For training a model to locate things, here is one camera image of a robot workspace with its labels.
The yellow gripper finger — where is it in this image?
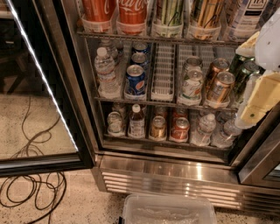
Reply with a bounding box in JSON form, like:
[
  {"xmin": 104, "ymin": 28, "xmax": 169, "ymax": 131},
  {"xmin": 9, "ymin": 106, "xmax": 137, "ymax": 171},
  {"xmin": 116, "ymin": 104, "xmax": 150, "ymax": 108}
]
[
  {"xmin": 235, "ymin": 31, "xmax": 260, "ymax": 58},
  {"xmin": 234, "ymin": 70, "xmax": 280, "ymax": 130}
]

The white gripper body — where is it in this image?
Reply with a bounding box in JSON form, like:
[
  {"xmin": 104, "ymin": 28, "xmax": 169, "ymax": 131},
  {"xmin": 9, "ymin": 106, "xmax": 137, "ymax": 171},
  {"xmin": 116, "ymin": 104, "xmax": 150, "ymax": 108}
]
[{"xmin": 255, "ymin": 8, "xmax": 280, "ymax": 72}]

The rear green can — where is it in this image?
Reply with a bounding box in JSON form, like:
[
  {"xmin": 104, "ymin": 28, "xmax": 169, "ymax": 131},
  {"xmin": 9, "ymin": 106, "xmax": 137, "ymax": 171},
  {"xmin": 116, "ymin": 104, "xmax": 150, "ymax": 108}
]
[{"xmin": 229, "ymin": 54, "xmax": 255, "ymax": 74}]

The middle green can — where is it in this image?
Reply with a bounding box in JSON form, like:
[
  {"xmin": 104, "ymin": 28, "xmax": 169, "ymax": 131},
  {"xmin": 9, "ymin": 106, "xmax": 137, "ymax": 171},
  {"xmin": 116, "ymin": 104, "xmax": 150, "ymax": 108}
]
[{"xmin": 234, "ymin": 60, "xmax": 260, "ymax": 96}]

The white blue tall can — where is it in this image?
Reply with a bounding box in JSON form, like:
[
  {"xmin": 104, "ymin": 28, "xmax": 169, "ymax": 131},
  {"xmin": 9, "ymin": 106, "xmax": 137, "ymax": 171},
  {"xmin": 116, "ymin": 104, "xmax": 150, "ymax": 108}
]
[{"xmin": 226, "ymin": 0, "xmax": 269, "ymax": 30}]

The rear copper can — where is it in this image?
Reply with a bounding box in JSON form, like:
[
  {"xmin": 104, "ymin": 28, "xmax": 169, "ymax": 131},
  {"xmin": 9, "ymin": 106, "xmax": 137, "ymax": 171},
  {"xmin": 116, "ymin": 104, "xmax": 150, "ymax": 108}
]
[{"xmin": 205, "ymin": 58, "xmax": 230, "ymax": 88}]

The copper can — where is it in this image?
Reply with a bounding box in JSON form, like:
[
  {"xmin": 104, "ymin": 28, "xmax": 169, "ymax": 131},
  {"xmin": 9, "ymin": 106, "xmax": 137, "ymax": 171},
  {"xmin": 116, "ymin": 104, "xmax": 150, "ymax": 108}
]
[
  {"xmin": 206, "ymin": 72, "xmax": 235, "ymax": 103},
  {"xmin": 205, "ymin": 58, "xmax": 230, "ymax": 88}
]

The front copper can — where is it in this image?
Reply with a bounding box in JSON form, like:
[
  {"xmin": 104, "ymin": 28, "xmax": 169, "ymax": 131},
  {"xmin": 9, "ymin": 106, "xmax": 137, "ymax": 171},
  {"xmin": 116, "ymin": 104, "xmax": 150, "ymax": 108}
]
[{"xmin": 206, "ymin": 72, "xmax": 235, "ymax": 103}]

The gold striped tall can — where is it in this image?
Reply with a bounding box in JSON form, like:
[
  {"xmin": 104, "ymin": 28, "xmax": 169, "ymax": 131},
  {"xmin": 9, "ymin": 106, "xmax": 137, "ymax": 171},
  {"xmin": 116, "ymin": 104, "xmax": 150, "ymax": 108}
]
[{"xmin": 191, "ymin": 0, "xmax": 224, "ymax": 29}]

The rear silver can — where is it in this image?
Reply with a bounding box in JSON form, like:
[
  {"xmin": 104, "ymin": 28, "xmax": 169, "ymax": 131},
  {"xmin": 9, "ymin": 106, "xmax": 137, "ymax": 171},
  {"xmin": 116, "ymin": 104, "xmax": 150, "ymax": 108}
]
[{"xmin": 182, "ymin": 56, "xmax": 203, "ymax": 73}]

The right water bottle bottom shelf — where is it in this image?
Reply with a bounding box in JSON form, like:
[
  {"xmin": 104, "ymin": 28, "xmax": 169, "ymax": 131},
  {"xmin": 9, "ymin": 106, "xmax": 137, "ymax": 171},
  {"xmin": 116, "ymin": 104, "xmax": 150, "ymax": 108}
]
[{"xmin": 211, "ymin": 119, "xmax": 242, "ymax": 148}]

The water bottle shelf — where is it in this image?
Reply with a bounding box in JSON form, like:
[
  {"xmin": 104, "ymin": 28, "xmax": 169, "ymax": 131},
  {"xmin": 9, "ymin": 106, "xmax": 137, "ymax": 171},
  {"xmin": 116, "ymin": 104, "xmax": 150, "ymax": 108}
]
[
  {"xmin": 100, "ymin": 39, "xmax": 119, "ymax": 65},
  {"xmin": 211, "ymin": 119, "xmax": 242, "ymax": 148},
  {"xmin": 94, "ymin": 47, "xmax": 119, "ymax": 99},
  {"xmin": 191, "ymin": 113, "xmax": 216, "ymax": 146}
]

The front white green can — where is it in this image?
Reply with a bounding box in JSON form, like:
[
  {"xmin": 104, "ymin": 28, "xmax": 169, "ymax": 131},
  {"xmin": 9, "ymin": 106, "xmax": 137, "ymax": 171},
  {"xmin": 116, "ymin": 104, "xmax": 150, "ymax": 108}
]
[{"xmin": 181, "ymin": 69, "xmax": 203, "ymax": 101}]

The left water bottle bottom shelf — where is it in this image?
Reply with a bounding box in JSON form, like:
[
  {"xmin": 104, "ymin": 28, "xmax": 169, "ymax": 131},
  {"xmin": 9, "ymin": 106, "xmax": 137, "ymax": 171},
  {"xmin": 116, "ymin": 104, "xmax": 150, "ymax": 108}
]
[{"xmin": 191, "ymin": 113, "xmax": 216, "ymax": 146}]

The green striped tall can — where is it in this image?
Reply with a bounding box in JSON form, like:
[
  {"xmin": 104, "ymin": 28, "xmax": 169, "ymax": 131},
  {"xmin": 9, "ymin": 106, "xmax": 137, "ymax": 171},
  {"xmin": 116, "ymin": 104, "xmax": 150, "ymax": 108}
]
[{"xmin": 156, "ymin": 0, "xmax": 184, "ymax": 26}]

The stainless steel fridge body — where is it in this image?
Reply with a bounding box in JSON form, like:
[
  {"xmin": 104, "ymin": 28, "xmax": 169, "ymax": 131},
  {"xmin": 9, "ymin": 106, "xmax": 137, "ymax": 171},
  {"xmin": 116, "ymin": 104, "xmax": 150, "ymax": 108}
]
[{"xmin": 34, "ymin": 0, "xmax": 280, "ymax": 217}]

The red can bottom shelf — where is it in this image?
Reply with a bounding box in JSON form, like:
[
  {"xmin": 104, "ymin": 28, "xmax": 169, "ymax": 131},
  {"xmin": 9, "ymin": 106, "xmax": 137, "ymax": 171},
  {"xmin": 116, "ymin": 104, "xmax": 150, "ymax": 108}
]
[{"xmin": 171, "ymin": 117, "xmax": 190, "ymax": 142}]

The blue pepsi can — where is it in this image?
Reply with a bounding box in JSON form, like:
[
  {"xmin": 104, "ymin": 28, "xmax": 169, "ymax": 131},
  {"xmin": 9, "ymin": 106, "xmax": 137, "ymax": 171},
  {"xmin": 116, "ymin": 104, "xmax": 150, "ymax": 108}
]
[
  {"xmin": 126, "ymin": 65, "xmax": 145, "ymax": 95},
  {"xmin": 130, "ymin": 52, "xmax": 149, "ymax": 70},
  {"xmin": 132, "ymin": 42, "xmax": 151, "ymax": 54}
]

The rear blue pepsi can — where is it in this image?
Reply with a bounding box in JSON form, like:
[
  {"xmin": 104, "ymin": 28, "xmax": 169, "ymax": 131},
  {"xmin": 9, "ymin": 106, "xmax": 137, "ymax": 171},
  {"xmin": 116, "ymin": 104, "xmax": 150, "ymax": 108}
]
[{"xmin": 132, "ymin": 42, "xmax": 151, "ymax": 54}]

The gold can bottom shelf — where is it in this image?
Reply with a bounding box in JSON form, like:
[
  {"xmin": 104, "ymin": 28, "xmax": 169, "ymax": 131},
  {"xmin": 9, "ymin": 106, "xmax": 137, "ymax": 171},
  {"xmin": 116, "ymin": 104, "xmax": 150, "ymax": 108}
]
[{"xmin": 150, "ymin": 115, "xmax": 166, "ymax": 140}]

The front blue pepsi can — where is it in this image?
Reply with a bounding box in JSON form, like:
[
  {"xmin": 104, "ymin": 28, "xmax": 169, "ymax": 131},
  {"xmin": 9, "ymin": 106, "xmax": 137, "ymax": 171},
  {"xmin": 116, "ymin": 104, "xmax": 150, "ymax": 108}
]
[{"xmin": 126, "ymin": 65, "xmax": 145, "ymax": 95}]

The right red coca-cola can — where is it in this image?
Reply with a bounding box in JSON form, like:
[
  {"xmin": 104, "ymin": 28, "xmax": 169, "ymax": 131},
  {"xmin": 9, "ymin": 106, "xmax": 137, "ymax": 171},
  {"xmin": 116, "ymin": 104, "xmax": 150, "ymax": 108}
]
[{"xmin": 118, "ymin": 0, "xmax": 147, "ymax": 25}]

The red coca-cola can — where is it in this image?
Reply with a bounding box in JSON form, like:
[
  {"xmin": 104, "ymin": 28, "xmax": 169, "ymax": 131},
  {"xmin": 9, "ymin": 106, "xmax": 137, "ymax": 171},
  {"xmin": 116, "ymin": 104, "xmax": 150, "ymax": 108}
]
[
  {"xmin": 81, "ymin": 0, "xmax": 116, "ymax": 22},
  {"xmin": 118, "ymin": 0, "xmax": 147, "ymax": 25}
]

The rear water bottle middle shelf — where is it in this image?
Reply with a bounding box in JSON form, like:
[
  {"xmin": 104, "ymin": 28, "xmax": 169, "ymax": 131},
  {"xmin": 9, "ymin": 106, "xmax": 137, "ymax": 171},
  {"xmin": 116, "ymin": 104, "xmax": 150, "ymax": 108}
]
[{"xmin": 100, "ymin": 39, "xmax": 119, "ymax": 65}]

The front water bottle middle shelf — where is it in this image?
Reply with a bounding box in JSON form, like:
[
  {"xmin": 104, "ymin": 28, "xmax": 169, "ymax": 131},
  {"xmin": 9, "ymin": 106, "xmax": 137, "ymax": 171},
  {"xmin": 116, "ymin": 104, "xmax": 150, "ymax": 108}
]
[{"xmin": 94, "ymin": 47, "xmax": 119, "ymax": 99}]

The silver can bottom shelf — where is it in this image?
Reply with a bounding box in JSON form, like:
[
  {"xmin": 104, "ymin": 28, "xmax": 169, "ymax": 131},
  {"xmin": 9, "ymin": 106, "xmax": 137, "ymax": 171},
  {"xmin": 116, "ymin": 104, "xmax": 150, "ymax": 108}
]
[{"xmin": 107, "ymin": 111, "xmax": 124, "ymax": 137}]

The left red coca-cola can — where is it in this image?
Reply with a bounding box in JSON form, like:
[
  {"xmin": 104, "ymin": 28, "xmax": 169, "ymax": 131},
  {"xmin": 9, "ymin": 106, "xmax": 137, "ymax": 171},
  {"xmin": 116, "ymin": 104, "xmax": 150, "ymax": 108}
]
[{"xmin": 81, "ymin": 0, "xmax": 116, "ymax": 22}]

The open glass fridge door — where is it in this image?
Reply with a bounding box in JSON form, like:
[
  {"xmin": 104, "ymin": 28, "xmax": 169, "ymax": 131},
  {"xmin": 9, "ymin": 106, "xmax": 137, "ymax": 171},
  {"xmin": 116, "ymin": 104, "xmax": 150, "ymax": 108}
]
[{"xmin": 0, "ymin": 0, "xmax": 94, "ymax": 177}]

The brown tea bottle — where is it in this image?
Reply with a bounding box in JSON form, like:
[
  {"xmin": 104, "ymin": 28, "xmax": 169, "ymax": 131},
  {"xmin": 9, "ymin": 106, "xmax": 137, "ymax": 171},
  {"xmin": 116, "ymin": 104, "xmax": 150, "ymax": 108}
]
[{"xmin": 129, "ymin": 104, "xmax": 145, "ymax": 138}]

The clear plastic bin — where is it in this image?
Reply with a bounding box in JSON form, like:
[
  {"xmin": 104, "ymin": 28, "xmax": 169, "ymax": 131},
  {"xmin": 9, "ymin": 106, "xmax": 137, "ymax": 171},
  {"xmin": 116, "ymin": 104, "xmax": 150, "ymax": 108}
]
[{"xmin": 119, "ymin": 194, "xmax": 217, "ymax": 224}]

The right fridge door frame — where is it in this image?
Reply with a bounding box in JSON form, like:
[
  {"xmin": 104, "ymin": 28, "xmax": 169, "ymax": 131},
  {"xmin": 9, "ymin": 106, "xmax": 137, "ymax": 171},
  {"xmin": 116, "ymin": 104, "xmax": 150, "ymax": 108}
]
[{"xmin": 232, "ymin": 103, "xmax": 280, "ymax": 189}]

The black cable on floor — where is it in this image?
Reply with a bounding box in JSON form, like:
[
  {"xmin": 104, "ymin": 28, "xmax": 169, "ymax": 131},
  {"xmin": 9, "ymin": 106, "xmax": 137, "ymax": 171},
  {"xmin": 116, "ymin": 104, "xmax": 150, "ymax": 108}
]
[{"xmin": 0, "ymin": 95, "xmax": 68, "ymax": 224}]

